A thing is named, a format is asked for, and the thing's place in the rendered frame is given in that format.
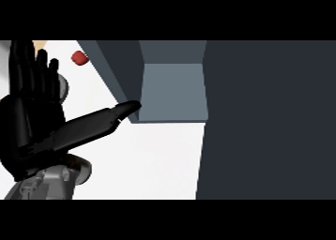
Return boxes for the grey open cabinet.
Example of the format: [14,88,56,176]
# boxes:
[76,39,209,125]

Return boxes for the grey round object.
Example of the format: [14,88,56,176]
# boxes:
[56,74,71,102]

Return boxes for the small red object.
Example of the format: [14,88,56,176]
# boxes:
[71,50,90,67]

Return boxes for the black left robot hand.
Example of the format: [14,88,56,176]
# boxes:
[0,39,143,183]

